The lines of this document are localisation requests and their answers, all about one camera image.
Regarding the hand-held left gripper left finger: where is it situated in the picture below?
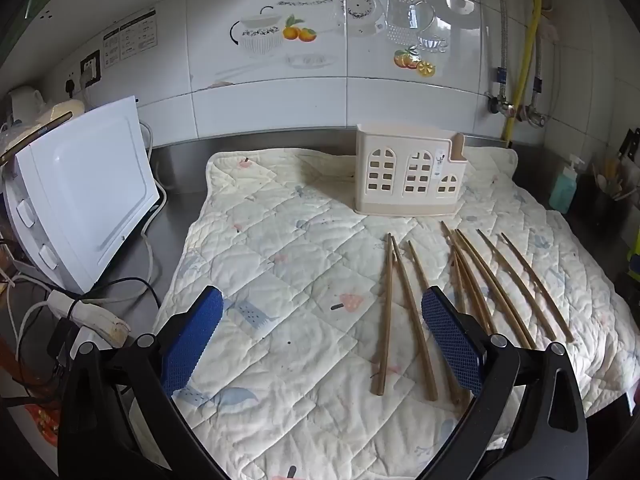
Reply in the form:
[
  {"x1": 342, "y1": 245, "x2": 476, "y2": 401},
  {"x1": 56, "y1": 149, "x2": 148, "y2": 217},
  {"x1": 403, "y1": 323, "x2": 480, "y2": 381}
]
[{"x1": 57, "y1": 285, "x2": 226, "y2": 480}]

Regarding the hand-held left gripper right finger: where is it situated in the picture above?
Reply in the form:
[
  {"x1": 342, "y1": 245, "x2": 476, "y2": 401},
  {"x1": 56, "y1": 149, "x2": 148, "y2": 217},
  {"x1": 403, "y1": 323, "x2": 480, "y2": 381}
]
[{"x1": 415, "y1": 286, "x2": 589, "y2": 480}]

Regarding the row of wooden chopsticks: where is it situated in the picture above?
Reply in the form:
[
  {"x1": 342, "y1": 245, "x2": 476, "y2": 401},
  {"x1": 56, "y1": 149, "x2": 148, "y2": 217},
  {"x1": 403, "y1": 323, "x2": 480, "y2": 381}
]
[{"x1": 369, "y1": 220, "x2": 576, "y2": 406}]

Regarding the cream plastic utensil holder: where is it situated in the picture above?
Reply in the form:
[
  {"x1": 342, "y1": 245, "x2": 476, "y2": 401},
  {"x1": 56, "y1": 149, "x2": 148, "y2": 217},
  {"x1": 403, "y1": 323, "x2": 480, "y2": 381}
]
[{"x1": 354, "y1": 123, "x2": 467, "y2": 219}]

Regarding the white power strip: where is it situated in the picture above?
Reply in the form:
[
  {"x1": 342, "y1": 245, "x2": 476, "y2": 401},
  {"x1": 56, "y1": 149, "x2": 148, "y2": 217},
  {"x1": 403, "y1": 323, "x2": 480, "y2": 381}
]
[{"x1": 46, "y1": 292, "x2": 132, "y2": 347}]

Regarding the white quilted mat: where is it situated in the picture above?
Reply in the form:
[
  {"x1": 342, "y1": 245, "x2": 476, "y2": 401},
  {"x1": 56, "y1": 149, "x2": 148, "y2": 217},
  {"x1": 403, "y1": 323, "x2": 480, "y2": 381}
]
[{"x1": 150, "y1": 147, "x2": 640, "y2": 480}]

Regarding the white microwave oven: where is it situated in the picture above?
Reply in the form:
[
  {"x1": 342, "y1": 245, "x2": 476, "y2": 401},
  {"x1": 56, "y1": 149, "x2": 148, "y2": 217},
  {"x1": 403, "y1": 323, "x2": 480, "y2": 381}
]
[{"x1": 4, "y1": 95, "x2": 162, "y2": 296}]

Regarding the green soap dispenser bottle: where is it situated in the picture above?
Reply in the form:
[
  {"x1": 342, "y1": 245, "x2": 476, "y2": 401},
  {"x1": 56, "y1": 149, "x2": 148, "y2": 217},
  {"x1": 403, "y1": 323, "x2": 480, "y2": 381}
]
[{"x1": 548, "y1": 154, "x2": 586, "y2": 214}]

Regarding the black utensil cup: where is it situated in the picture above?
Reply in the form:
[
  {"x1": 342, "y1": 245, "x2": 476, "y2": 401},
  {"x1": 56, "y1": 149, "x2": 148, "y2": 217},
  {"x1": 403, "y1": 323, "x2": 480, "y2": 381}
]
[{"x1": 592, "y1": 160, "x2": 632, "y2": 213}]

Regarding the metal water valve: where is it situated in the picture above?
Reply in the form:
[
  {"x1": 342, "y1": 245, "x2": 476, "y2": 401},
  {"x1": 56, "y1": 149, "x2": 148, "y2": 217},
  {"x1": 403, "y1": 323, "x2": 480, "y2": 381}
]
[
  {"x1": 519, "y1": 104, "x2": 549, "y2": 130},
  {"x1": 487, "y1": 93, "x2": 517, "y2": 117}
]

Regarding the cream kitchen appliance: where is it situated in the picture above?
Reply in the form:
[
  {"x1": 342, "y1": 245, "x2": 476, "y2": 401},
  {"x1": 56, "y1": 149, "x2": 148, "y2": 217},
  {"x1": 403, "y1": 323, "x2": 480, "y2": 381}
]
[{"x1": 29, "y1": 99, "x2": 87, "y2": 134}]

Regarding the white electric kettle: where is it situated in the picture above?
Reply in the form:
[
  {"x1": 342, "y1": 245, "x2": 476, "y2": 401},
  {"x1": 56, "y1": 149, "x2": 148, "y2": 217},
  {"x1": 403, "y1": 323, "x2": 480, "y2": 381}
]
[{"x1": 7, "y1": 86, "x2": 48, "y2": 127}]

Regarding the black power cable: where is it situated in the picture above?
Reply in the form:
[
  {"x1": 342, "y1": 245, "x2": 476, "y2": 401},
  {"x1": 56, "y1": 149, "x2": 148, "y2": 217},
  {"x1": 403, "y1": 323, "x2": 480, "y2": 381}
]
[{"x1": 75, "y1": 278, "x2": 162, "y2": 312}]

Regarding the white power cable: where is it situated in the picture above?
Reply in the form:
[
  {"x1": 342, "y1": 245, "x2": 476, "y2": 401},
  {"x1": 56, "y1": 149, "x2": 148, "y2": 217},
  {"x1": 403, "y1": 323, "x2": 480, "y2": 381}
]
[{"x1": 139, "y1": 120, "x2": 169, "y2": 286}]

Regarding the black handled knife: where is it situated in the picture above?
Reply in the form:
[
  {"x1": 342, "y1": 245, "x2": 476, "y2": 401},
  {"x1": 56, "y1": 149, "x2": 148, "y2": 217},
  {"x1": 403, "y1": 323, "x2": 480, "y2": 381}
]
[{"x1": 619, "y1": 127, "x2": 640, "y2": 162}]

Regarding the braided metal hose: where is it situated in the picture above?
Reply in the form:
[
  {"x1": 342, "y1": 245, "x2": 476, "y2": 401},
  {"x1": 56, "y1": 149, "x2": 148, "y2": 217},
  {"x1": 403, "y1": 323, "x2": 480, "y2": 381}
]
[
  {"x1": 494, "y1": 0, "x2": 510, "y2": 102},
  {"x1": 532, "y1": 35, "x2": 547, "y2": 111}
]

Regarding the yellow gas hose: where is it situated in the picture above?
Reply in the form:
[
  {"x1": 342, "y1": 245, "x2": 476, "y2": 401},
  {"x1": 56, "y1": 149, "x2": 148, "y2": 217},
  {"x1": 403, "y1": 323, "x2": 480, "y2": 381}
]
[{"x1": 501, "y1": 0, "x2": 544, "y2": 147}]

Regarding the black wall socket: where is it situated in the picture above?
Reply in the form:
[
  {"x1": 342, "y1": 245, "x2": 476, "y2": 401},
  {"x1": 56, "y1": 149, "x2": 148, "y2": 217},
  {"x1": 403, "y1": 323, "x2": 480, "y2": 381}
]
[{"x1": 80, "y1": 50, "x2": 104, "y2": 87}]

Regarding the white wall label sticker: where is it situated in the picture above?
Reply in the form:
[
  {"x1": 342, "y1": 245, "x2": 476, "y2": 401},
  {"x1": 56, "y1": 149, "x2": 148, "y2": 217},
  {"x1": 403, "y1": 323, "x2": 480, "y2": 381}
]
[{"x1": 102, "y1": 7, "x2": 157, "y2": 69}]

